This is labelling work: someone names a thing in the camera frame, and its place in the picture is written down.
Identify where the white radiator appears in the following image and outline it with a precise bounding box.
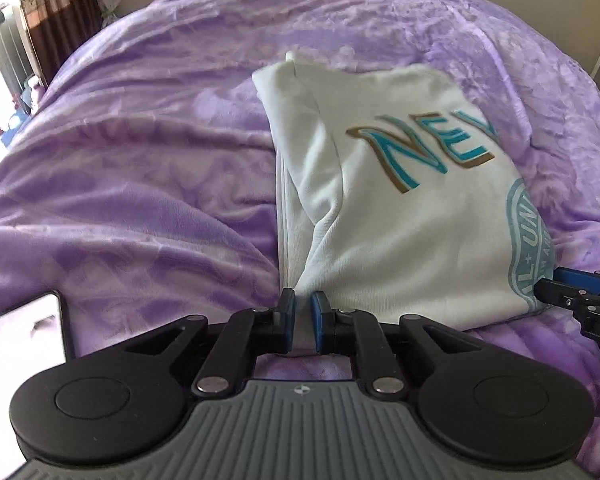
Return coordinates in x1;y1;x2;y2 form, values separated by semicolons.
0;4;35;92

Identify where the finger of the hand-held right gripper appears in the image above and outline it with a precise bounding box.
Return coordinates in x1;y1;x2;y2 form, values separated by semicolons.
535;279;600;313
552;267;600;293

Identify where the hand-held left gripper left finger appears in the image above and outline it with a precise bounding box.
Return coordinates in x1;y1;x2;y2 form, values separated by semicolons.
120;287;297;400

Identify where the smartphone in dark case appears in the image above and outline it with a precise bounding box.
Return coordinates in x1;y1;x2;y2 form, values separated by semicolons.
0;289;77;480

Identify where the brown patterned curtain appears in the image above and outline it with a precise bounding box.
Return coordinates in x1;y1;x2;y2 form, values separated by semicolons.
14;0;103;88

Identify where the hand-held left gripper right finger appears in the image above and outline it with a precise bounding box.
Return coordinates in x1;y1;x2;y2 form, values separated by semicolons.
307;291;481;398

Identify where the purple blanket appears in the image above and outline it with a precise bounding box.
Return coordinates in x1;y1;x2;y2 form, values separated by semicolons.
0;0;600;480

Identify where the white printed shirt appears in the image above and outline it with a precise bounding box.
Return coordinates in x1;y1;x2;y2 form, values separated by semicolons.
251;50;561;332

